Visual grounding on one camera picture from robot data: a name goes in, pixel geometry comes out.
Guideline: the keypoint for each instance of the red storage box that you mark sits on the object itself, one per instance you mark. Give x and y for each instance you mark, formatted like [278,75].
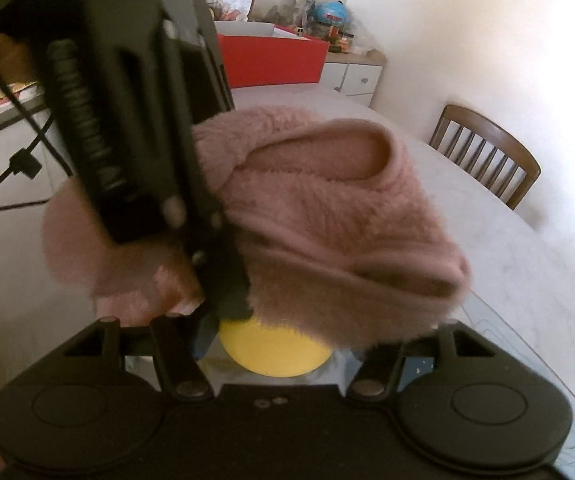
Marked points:
[263,54]

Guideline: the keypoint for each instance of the yellow capped pill bottle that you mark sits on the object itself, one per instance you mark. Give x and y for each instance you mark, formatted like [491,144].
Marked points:
[272,351]

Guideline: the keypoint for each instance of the pink fluffy cloth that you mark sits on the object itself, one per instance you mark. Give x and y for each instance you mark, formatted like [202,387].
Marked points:
[338,237]

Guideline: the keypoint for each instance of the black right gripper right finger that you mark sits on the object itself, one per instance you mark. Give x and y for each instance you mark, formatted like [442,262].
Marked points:
[388,369]

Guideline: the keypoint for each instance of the blue patterned table mat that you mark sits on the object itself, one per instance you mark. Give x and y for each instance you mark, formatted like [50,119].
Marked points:
[491,409]

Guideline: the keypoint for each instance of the white drawer cabinet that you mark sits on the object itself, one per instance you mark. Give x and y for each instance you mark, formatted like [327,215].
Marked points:
[354,76]

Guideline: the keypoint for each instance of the brown wooden chair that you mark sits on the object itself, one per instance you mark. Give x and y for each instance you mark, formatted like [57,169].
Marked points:
[486,152]

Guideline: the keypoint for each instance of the blue globe toy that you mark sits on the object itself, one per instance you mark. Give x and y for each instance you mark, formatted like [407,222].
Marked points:
[333,13]

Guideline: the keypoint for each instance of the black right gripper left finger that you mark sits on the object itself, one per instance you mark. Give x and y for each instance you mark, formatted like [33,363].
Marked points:
[180,377]

